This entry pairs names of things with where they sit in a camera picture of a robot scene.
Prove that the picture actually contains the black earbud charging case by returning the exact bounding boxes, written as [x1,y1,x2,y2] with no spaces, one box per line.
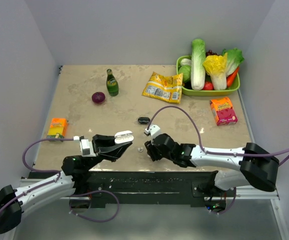
[137,116,151,125]

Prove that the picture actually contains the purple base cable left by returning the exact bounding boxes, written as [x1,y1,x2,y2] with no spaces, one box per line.
[68,189,120,222]

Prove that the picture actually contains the dark red grapes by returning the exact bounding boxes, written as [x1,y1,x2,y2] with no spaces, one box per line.
[205,50,218,57]

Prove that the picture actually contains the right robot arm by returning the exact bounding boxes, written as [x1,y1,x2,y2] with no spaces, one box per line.
[144,133,280,197]

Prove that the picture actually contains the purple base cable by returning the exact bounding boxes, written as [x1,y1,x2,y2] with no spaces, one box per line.
[208,187,237,216]
[68,189,120,222]

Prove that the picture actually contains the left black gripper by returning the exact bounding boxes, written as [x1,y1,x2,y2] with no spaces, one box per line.
[84,134,132,171]

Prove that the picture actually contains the white cauliflower piece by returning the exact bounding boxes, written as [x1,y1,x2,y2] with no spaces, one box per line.
[180,58,192,67]

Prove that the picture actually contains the napa cabbage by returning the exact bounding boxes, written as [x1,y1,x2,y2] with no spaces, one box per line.
[190,38,206,91]

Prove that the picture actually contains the white earbud charging case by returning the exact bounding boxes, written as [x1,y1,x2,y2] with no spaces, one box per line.
[114,130,134,145]

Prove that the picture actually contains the orange carrot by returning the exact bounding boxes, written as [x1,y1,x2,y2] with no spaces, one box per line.
[226,66,240,88]

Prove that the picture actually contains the green glass bottle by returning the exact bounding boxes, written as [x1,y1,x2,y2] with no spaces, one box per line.
[106,69,119,97]

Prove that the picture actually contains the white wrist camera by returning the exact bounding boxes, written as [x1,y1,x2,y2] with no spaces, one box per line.
[73,136,97,157]
[144,124,161,140]

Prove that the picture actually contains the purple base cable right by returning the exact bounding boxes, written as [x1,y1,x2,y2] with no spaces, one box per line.
[208,187,237,216]

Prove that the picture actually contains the green lettuce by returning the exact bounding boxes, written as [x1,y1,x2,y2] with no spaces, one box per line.
[222,48,245,77]

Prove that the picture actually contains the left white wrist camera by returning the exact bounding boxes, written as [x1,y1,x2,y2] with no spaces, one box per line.
[73,136,97,157]

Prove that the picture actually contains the yellow leaf cabbage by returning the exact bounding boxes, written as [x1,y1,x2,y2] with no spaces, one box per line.
[203,53,228,91]

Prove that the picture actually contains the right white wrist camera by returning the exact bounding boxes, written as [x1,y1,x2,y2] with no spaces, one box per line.
[144,124,161,140]

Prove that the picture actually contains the round green cabbage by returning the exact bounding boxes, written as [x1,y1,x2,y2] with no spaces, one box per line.
[178,65,191,83]

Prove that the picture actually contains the red tomato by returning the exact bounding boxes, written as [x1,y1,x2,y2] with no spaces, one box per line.
[203,81,214,91]

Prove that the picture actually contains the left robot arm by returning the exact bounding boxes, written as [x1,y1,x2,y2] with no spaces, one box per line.
[0,130,134,234]

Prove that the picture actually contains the aluminium rail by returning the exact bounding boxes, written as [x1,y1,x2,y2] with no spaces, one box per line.
[236,185,280,200]

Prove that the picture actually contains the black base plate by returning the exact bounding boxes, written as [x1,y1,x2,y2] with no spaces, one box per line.
[71,171,235,213]

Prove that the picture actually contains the orange yellow juice carton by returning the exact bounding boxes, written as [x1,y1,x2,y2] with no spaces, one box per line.
[46,118,68,141]

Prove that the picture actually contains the pink orange snack box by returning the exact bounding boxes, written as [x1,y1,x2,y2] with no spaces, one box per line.
[209,97,238,126]

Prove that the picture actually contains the yellow snack bag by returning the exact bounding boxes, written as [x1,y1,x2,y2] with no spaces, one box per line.
[142,72,183,104]

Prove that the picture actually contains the purple red onion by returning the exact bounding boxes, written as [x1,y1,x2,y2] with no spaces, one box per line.
[91,91,106,104]

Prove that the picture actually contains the green plastic basket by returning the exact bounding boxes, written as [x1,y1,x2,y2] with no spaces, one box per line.
[175,55,241,97]

